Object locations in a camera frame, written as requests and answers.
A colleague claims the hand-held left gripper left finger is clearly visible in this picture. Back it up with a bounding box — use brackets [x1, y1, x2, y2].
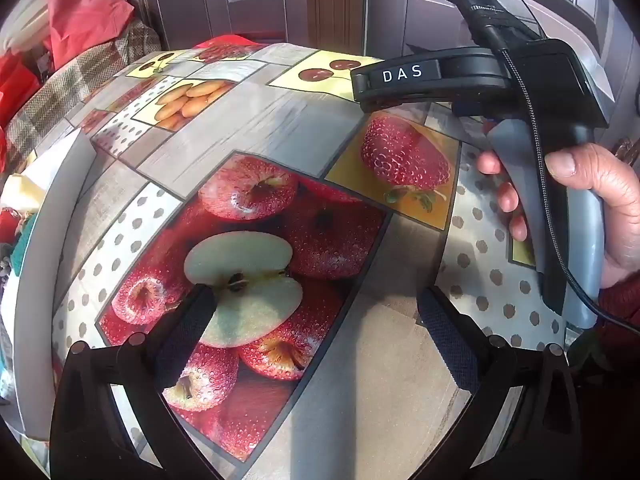
[50, 284, 218, 480]

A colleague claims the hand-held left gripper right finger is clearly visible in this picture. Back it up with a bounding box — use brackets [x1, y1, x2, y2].
[416, 286, 583, 480]

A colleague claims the white cardboard box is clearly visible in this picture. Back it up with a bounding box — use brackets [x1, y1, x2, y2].
[10, 130, 98, 441]

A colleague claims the cream foam sponge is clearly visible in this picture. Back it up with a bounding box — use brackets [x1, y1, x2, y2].
[4, 175, 42, 212]

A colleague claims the person's right hand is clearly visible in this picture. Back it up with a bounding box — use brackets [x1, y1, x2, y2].
[476, 142, 640, 289]

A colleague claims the fruit print tablecloth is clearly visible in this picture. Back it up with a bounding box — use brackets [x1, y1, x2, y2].
[0, 42, 571, 480]

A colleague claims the plaid covered bench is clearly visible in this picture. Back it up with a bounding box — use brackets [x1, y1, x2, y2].
[0, 20, 162, 161]

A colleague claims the plain red fabric bag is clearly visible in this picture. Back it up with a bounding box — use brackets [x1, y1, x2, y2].
[45, 0, 136, 68]

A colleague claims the white foam roll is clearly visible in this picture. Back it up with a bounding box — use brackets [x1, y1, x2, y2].
[0, 0, 51, 53]

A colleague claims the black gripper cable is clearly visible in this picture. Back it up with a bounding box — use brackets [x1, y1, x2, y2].
[500, 45, 640, 336]

